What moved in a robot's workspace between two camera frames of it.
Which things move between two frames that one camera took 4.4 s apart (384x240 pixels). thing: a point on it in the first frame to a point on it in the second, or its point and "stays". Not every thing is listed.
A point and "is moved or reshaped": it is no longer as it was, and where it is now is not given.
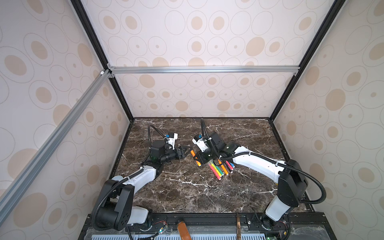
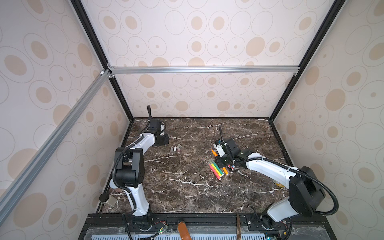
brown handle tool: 183,231 stays
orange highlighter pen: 224,168 stays
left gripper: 182,153 to 166,141
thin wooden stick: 238,227 stays
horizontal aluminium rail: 202,69 stays
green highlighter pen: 218,168 stays
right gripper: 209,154 to 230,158
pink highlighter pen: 215,173 stays
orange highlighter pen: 193,154 is moved or reshaped
